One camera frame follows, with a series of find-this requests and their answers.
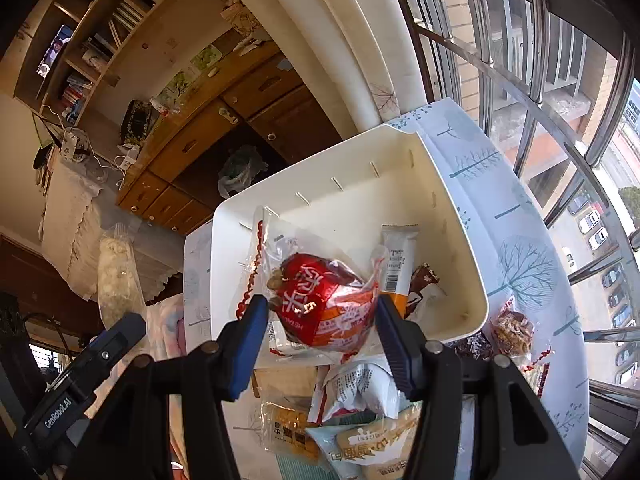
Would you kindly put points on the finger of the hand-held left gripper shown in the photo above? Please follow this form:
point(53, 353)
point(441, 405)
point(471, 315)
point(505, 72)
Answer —
point(117, 337)

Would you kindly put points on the red striped white packet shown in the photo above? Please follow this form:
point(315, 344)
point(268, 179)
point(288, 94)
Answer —
point(280, 342)

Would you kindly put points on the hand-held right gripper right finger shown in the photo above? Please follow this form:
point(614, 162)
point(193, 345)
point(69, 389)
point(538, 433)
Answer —
point(395, 345)

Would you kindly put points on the wooden bookshelf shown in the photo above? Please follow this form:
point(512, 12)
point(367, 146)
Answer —
point(125, 25)

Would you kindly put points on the dark fruit snack packet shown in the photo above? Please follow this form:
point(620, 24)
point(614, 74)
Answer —
point(472, 345)

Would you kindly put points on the grey plastic bag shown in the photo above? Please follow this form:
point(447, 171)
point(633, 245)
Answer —
point(242, 167)

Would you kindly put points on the orange and white snack packet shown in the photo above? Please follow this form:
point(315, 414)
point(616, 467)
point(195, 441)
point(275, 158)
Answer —
point(397, 265)

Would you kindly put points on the white plastic storage box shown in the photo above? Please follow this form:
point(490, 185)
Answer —
point(360, 210)

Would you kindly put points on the large clear biscuit bag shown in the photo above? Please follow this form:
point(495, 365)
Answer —
point(370, 447)

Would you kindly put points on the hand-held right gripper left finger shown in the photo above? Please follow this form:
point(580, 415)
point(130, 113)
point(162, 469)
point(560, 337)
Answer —
point(247, 345)

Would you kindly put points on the metal window grille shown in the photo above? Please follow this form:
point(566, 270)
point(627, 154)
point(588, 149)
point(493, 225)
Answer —
point(550, 85)

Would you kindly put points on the cream lace furniture cover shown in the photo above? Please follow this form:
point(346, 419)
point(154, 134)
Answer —
point(75, 220)

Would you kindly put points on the wooden desk with drawers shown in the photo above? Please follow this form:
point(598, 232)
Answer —
point(200, 125)

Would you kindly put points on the clear bread packet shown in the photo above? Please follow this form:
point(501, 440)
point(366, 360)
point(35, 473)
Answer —
point(290, 425)

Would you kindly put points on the red round snack packet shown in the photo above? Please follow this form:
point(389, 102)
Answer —
point(325, 305)

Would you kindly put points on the clear nut snack packet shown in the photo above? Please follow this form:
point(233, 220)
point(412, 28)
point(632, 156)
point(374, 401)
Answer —
point(510, 330)

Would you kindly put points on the brown and white snack packet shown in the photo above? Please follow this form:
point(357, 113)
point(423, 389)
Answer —
point(425, 285)

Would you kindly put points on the yellow cake clear packet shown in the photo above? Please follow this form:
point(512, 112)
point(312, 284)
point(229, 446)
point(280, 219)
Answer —
point(117, 270)

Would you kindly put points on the white power strip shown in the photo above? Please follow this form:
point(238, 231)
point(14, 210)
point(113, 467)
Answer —
point(127, 158)

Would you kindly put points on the red barcode clear packet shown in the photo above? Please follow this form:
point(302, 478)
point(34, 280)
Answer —
point(540, 377)

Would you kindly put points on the brown wooden door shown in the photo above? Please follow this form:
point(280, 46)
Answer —
point(30, 270)

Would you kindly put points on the black floral box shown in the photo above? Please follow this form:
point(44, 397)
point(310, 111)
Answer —
point(135, 120)

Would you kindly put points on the cream curtain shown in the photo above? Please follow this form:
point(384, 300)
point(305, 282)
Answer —
point(330, 35)

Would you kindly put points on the pink and blue blanket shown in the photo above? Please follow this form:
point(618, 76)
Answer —
point(165, 325)

